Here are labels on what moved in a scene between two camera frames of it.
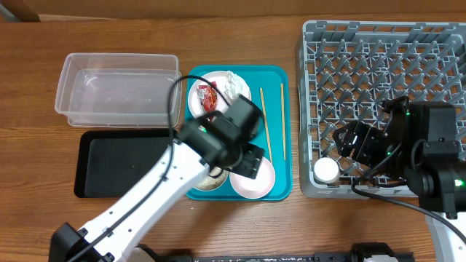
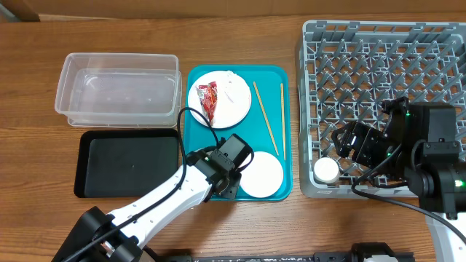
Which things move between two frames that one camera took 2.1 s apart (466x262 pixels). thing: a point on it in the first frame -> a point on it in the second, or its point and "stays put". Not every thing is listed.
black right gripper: (368, 135) stays put
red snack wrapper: (208, 96) stays put
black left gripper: (250, 159) -> (231, 191)
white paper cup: (326, 170) stays put
